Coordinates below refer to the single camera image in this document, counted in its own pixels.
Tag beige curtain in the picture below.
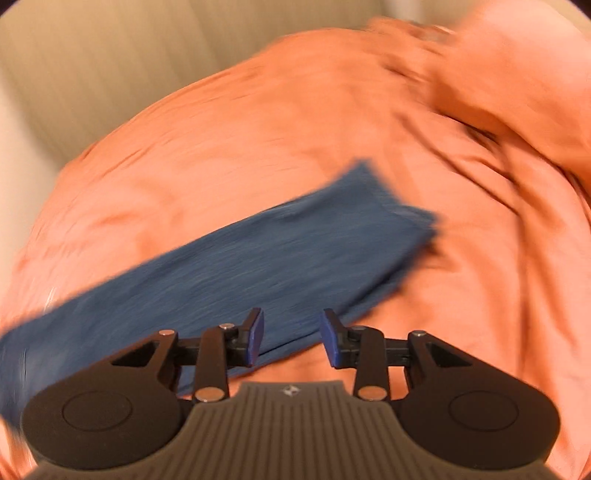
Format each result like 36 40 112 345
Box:
0 0 385 163

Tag blue denim pants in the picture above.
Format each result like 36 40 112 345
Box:
0 159 440 430

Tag orange pillow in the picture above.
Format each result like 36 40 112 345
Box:
422 0 591 176

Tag orange bed blanket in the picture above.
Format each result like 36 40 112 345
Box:
0 14 591 480

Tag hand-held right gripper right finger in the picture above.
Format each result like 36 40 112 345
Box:
320 308 472 401

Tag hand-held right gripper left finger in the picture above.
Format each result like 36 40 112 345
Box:
111 308 265 403

